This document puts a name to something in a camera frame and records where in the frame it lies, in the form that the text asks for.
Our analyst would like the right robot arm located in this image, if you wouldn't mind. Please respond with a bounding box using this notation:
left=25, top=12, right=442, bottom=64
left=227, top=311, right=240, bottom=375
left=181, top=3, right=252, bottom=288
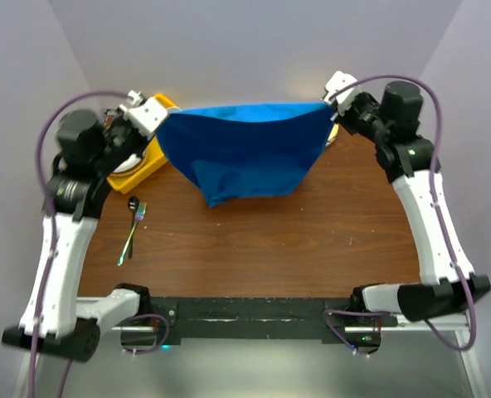
left=324, top=75, right=491, bottom=326

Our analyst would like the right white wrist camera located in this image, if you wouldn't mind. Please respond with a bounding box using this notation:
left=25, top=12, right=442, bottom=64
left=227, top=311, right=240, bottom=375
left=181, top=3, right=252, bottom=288
left=322, top=70, right=361, bottom=116

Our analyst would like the blue cloth napkin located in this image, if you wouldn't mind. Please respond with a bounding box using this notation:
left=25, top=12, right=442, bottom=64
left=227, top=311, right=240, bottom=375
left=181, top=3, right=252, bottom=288
left=157, top=102, right=334, bottom=207

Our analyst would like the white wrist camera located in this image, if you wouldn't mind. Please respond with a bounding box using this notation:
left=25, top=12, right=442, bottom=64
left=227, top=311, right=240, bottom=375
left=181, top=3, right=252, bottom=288
left=322, top=70, right=361, bottom=116
left=119, top=90, right=168, bottom=141

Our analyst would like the iridescent metal fork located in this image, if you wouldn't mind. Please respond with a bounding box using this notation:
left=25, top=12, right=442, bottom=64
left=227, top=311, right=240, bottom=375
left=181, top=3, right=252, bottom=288
left=117, top=202, right=147, bottom=266

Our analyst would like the yellow plastic tray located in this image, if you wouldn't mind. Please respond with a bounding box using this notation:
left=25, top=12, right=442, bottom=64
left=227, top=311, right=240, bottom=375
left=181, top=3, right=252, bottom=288
left=105, top=93, right=180, bottom=194

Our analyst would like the white paper plate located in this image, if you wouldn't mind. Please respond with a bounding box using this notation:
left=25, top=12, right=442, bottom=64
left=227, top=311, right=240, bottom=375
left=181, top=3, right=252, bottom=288
left=113, top=152, right=146, bottom=174

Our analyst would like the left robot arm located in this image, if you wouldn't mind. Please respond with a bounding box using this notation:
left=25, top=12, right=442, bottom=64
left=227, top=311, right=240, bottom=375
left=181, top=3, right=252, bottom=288
left=2, top=109, right=155, bottom=362

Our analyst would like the yellow plastic plate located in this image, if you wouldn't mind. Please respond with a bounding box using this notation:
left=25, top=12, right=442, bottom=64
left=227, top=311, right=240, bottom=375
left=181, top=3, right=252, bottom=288
left=325, top=124, right=339, bottom=148

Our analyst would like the black spoon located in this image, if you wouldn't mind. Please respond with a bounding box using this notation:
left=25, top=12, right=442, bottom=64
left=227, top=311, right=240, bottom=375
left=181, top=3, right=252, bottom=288
left=128, top=196, right=139, bottom=259

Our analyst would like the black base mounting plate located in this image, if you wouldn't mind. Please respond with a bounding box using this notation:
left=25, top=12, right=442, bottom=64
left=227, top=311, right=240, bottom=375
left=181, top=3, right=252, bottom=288
left=117, top=297, right=397, bottom=352

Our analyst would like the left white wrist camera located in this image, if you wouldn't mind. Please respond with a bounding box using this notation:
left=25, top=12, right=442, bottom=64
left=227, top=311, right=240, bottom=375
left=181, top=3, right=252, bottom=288
left=119, top=90, right=168, bottom=141

